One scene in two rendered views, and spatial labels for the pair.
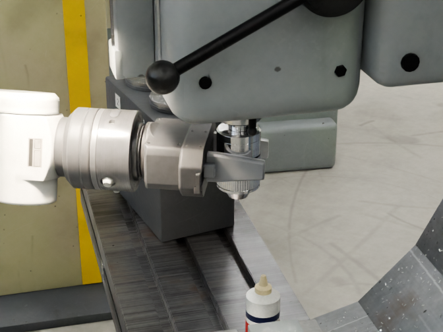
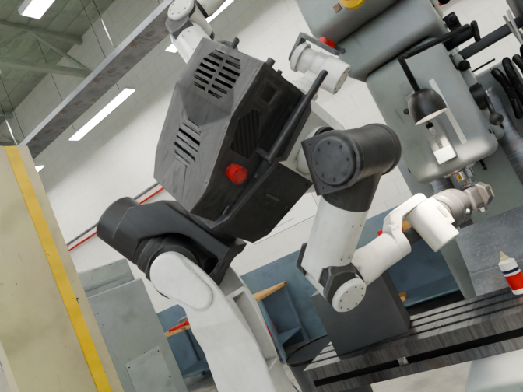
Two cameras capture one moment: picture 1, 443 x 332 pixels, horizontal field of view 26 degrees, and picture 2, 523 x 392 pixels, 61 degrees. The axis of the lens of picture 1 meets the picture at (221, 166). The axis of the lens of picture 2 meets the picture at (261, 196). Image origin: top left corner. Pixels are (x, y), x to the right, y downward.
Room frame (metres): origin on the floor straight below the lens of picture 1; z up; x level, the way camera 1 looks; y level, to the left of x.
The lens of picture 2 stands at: (0.48, 1.13, 1.32)
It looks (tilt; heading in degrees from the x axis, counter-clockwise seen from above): 7 degrees up; 315
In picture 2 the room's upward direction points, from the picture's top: 25 degrees counter-clockwise
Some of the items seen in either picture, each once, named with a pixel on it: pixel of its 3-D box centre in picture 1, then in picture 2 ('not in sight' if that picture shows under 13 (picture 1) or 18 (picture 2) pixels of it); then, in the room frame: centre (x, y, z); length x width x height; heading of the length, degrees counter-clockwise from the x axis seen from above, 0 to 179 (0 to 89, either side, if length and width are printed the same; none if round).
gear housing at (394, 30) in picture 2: not in sight; (398, 46); (0.94, -0.06, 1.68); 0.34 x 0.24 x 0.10; 104
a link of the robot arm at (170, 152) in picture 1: (153, 154); (458, 205); (0.94, 0.07, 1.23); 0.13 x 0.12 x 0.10; 173
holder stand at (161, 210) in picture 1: (168, 145); (359, 306); (1.34, 0.08, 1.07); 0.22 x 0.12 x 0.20; 26
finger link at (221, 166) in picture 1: (234, 169); not in sight; (0.90, -0.01, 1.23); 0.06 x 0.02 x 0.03; 83
